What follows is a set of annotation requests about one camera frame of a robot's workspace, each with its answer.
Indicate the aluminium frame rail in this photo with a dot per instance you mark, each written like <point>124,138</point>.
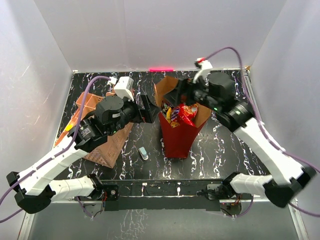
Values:
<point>250,85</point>

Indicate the red paper bag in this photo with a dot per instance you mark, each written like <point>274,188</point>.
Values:
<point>178,140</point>

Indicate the pink tape strip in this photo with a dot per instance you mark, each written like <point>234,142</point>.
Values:
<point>160,69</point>

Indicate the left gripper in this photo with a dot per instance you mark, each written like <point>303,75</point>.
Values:
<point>144,115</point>

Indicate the red candy bag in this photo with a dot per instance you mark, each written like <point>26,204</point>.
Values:
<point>183,114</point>

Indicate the small blue white stapler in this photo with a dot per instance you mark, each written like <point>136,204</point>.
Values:
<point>143,153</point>

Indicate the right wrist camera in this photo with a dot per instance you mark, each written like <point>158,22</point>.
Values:
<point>204,68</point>

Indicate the pink perforated desk organizer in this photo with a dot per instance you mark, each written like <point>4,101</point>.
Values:
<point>107,153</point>

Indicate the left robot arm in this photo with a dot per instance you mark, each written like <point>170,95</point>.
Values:
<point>36,187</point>

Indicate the assorted wrapped candies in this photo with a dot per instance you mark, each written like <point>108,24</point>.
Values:
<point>167,109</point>

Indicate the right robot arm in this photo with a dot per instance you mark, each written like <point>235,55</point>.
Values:
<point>230,113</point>

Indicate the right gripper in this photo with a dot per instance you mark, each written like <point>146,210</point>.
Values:
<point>186,87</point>

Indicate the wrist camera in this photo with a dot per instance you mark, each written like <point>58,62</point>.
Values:
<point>204,68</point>
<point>123,87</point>

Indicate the yellow object in organizer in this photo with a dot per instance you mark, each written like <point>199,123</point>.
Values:
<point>69,127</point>

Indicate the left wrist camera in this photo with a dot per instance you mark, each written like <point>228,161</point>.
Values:
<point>123,87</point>

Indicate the black front base bar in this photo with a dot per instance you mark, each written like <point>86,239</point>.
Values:
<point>173,194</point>

